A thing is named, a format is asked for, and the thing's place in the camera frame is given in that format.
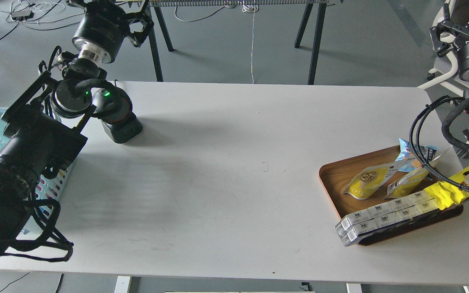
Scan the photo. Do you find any yellow white snack pouch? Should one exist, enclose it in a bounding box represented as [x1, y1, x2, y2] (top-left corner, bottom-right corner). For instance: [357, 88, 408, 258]
[344, 162, 401, 200]

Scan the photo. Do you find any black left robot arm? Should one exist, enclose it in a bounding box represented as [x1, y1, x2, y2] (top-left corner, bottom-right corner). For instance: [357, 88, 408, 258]
[0, 0, 154, 262]

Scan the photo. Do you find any blue snack bag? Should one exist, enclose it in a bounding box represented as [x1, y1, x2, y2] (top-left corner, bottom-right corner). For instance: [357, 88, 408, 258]
[396, 138, 438, 173]

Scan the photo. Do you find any yellow cartoon snack bag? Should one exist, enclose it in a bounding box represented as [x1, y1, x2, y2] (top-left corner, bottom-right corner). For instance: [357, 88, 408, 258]
[424, 162, 469, 211]

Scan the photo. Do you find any brown wooden tray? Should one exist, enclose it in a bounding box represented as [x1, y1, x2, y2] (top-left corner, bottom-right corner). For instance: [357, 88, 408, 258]
[319, 146, 464, 247]

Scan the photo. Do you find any black trestle table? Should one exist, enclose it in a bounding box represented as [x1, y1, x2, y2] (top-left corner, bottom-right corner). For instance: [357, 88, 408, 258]
[136, 0, 331, 85]

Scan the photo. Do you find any white office chair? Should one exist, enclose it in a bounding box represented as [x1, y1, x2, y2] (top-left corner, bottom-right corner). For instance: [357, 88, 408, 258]
[418, 0, 469, 96]

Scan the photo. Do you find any white hanging cord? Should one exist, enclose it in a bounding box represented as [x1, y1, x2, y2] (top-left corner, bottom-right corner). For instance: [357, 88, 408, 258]
[242, 4, 259, 84]

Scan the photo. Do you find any floor cables and power strip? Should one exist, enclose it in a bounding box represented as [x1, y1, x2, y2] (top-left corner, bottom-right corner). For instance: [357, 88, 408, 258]
[0, 0, 84, 55]

